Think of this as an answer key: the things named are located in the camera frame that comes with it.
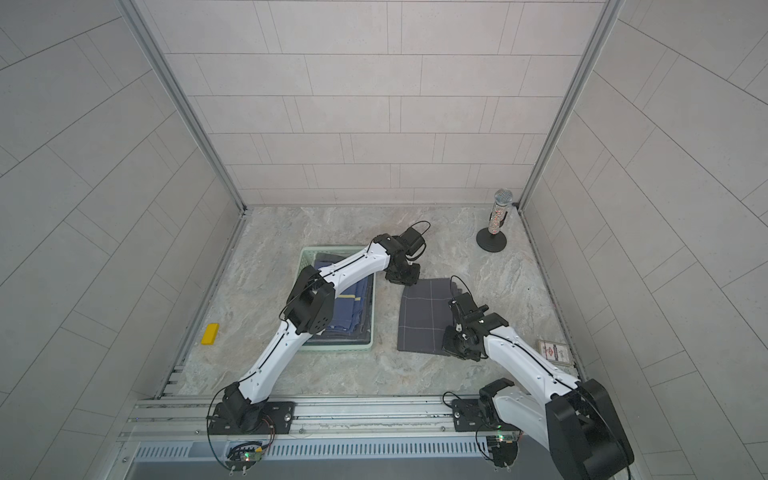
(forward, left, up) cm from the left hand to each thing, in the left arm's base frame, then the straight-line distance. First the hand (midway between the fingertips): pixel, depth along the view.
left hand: (419, 282), depth 97 cm
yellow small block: (-19, +60, +2) cm, 63 cm away
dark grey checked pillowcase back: (-12, -1, +3) cm, 13 cm away
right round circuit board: (-45, -18, +1) cm, 48 cm away
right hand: (-21, -7, 0) cm, 22 cm away
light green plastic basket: (+5, +37, +5) cm, 38 cm away
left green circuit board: (-46, +41, +2) cm, 62 cm away
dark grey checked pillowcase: (-20, +24, +4) cm, 32 cm away
